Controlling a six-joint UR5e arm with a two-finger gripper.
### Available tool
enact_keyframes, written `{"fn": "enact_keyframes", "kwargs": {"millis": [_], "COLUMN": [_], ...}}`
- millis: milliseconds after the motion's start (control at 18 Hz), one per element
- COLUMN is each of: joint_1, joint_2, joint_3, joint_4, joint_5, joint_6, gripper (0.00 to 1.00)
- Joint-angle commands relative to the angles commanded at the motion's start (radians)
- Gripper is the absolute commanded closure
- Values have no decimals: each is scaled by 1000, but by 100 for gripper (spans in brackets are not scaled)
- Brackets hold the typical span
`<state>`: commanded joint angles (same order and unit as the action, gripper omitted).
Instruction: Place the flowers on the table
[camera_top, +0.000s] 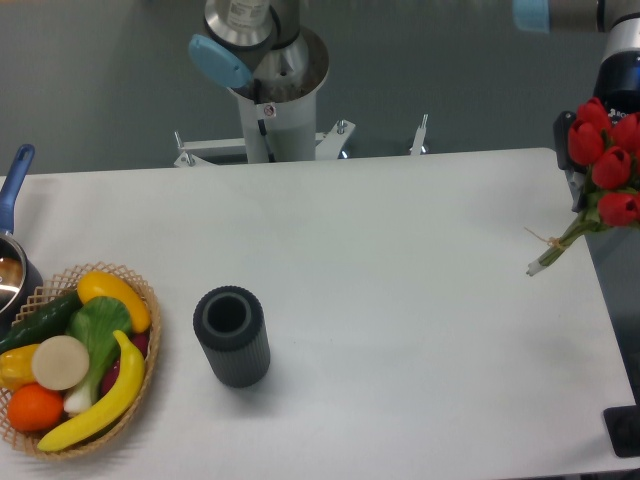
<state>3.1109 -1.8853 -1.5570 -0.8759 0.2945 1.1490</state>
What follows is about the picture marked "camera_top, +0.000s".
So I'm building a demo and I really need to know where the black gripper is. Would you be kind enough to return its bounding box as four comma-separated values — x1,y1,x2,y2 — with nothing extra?
553,51,639,212

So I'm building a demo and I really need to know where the red tulip bouquet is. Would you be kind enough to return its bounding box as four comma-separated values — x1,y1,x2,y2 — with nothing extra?
527,97,639,277

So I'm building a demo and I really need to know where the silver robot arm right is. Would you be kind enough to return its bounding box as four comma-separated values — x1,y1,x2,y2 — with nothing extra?
512,0,639,120

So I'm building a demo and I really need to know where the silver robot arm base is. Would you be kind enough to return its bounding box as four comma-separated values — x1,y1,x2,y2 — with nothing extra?
188,0,329,104

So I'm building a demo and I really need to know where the black device at table edge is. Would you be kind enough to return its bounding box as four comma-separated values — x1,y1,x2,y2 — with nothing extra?
603,405,640,458

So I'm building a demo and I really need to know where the dark grey ribbed vase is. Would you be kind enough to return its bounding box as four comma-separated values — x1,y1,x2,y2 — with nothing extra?
193,286,271,388

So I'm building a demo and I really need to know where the dark red vegetable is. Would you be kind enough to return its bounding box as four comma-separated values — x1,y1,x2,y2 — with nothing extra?
99,332,149,397

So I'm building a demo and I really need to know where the green bok choy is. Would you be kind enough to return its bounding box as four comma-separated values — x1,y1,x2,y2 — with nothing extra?
64,296,132,416

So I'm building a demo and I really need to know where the yellow banana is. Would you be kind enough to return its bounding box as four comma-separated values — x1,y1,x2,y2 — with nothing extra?
37,330,145,452

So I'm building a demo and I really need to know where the woven wicker basket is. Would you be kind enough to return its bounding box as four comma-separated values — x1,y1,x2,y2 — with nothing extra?
1,262,162,461

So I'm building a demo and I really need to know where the green cucumber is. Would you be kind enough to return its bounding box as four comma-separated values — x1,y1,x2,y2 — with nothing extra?
1,290,82,353

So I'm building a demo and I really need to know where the beige round disc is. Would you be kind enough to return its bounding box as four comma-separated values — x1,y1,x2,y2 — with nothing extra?
31,335,89,391

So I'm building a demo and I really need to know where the yellow bell pepper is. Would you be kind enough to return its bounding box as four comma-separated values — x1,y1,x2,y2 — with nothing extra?
1,344,39,391

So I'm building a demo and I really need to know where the orange fruit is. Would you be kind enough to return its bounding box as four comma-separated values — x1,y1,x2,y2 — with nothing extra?
7,383,63,432

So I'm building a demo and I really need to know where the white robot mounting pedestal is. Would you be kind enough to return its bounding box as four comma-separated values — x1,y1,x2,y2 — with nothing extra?
172,89,430,169

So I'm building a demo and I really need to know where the blue handled saucepan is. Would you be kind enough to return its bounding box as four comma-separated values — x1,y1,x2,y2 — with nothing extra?
1,144,43,334

